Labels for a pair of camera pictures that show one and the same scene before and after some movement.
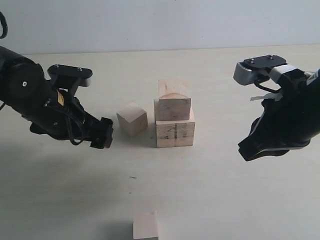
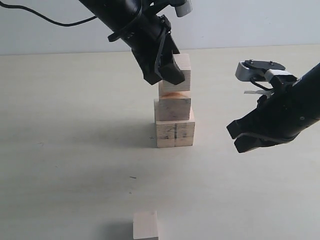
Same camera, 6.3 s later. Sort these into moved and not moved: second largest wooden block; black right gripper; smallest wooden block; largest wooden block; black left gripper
Moved: black left gripper; black right gripper
Not moved: second largest wooden block; smallest wooden block; largest wooden block
